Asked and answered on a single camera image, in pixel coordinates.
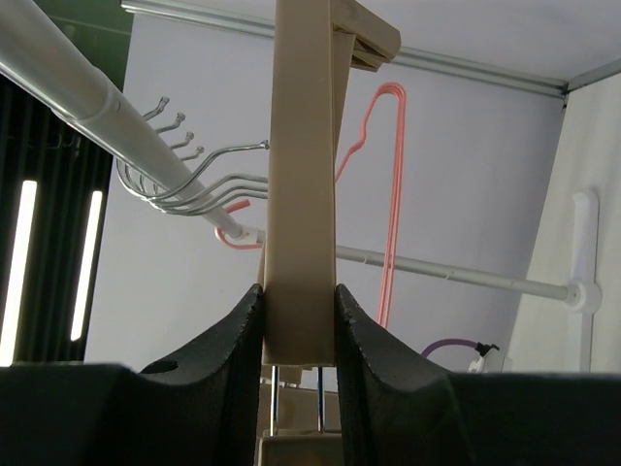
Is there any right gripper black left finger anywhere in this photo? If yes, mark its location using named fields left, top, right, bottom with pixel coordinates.
left=1, top=285, right=265, bottom=465

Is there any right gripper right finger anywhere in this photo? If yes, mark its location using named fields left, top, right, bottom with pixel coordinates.
left=335, top=285, right=620, bottom=465

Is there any tan clip hanger angled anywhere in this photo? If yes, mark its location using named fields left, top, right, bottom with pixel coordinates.
left=140, top=144, right=271, bottom=215

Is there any tan clip hanger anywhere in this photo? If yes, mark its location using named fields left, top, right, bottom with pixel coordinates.
left=122, top=126, right=192, bottom=200
left=259, top=1, right=401, bottom=465
left=115, top=96, right=171, bottom=195
left=154, top=139, right=273, bottom=215

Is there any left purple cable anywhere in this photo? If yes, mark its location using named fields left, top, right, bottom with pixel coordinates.
left=419, top=338, right=479, bottom=358

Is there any silver clothes rack rail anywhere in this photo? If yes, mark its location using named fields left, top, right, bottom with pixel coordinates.
left=0, top=0, right=244, bottom=242

